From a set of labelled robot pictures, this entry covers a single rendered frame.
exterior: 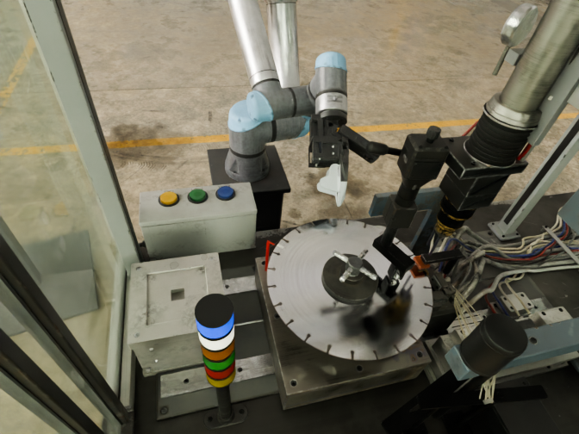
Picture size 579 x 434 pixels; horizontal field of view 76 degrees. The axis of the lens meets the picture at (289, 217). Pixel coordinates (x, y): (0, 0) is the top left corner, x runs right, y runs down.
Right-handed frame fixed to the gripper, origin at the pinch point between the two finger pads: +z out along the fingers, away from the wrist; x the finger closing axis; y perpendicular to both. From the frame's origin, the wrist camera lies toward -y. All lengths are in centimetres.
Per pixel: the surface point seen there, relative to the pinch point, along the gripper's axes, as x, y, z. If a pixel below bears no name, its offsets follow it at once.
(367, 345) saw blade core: 14.3, -0.4, 29.1
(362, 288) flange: 9.1, -1.3, 19.3
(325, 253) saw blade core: 3.2, 4.7, 12.3
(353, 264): 11.4, 0.9, 15.0
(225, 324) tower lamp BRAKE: 35.4, 22.8, 23.3
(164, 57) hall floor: -245, 106, -191
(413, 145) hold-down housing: 29.8, -3.5, -1.6
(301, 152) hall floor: -167, -13, -73
